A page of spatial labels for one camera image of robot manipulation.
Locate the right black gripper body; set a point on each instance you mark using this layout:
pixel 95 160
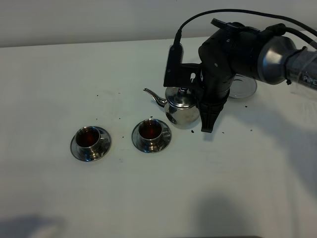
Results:
pixel 216 74

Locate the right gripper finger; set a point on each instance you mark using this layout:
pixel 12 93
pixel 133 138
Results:
pixel 209 113

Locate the stainless steel teapot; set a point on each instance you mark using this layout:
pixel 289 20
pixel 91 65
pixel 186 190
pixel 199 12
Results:
pixel 179 106

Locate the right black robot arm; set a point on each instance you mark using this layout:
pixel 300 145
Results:
pixel 267 56

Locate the steel teapot saucer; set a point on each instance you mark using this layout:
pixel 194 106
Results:
pixel 242 87

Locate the right stainless steel teacup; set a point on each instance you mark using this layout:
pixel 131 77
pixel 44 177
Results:
pixel 154 132

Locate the stainless steel teacup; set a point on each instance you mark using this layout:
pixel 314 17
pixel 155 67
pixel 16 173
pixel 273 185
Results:
pixel 88 138
pixel 154 132

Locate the left stainless steel teacup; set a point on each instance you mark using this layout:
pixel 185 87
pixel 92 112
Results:
pixel 88 138

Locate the right steel cup saucer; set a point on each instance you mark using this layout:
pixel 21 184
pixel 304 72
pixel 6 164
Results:
pixel 144 147

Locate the steel cup saucer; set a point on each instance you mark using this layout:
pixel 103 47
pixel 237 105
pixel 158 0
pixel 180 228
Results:
pixel 90 156
pixel 144 147

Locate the left steel cup saucer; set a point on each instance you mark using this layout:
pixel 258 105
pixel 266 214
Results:
pixel 90 156

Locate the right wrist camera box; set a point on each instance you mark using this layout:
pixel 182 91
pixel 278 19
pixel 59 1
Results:
pixel 178 74

